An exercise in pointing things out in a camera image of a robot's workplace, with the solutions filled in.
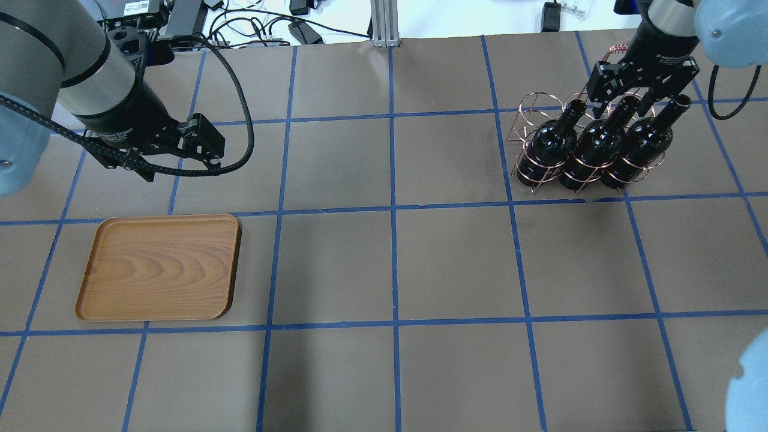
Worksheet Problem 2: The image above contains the dark wine bottle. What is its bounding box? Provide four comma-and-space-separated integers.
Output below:
559, 95, 641, 193
600, 95, 691, 190
515, 99, 586, 193

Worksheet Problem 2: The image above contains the wooden tray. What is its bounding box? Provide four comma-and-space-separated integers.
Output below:
74, 214, 241, 322

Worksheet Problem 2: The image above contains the aluminium frame post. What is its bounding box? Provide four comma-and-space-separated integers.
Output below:
370, 0, 401, 47

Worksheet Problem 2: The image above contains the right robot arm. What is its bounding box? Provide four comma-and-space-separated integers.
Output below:
585, 1, 767, 121

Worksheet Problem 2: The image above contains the copper wire bottle basket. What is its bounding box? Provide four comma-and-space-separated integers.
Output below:
515, 51, 691, 193

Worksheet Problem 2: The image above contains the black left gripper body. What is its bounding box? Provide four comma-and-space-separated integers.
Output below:
85, 113, 227, 182

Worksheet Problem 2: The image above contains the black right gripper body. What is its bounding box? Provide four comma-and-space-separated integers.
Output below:
587, 27, 700, 102

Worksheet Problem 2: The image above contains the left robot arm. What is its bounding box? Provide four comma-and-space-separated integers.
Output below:
2, 1, 225, 196

